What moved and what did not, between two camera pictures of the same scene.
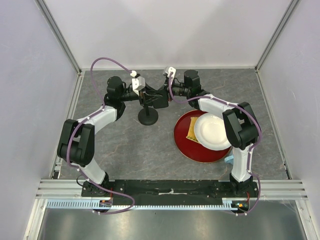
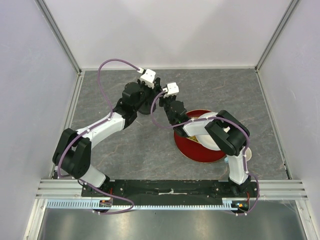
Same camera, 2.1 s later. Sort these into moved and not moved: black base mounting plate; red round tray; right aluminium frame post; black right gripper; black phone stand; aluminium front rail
Moved: black phone stand; black right gripper
Not moved: black base mounting plate; aluminium front rail; right aluminium frame post; red round tray
